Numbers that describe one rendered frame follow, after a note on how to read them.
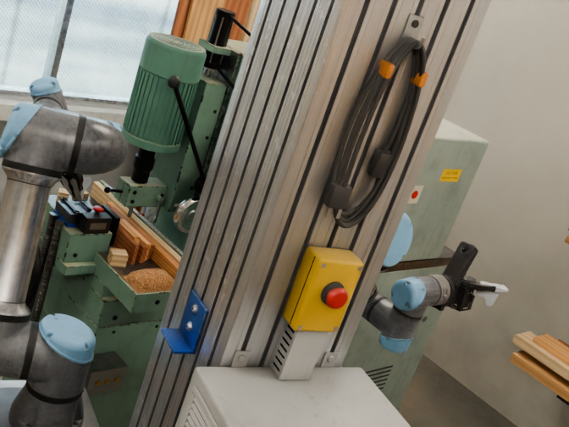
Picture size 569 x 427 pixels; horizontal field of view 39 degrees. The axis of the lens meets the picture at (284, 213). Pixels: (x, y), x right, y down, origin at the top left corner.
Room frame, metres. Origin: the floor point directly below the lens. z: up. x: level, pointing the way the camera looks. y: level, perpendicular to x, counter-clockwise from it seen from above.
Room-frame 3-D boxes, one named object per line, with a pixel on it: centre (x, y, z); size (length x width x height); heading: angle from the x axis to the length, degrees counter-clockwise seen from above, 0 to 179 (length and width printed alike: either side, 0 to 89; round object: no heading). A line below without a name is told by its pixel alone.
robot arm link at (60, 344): (1.38, 0.34, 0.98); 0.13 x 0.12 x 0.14; 109
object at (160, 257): (2.13, 0.34, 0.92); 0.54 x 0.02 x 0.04; 48
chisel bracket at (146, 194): (2.24, 0.43, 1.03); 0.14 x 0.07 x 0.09; 138
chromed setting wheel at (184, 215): (2.24, 0.27, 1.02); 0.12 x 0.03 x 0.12; 138
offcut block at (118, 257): (2.01, 0.40, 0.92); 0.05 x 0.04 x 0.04; 120
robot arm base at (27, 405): (1.38, 0.33, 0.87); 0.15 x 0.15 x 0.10
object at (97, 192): (2.21, 0.40, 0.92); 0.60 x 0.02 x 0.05; 48
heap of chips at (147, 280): (1.97, 0.28, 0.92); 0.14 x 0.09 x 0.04; 138
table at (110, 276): (2.12, 0.48, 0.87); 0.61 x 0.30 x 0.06; 48
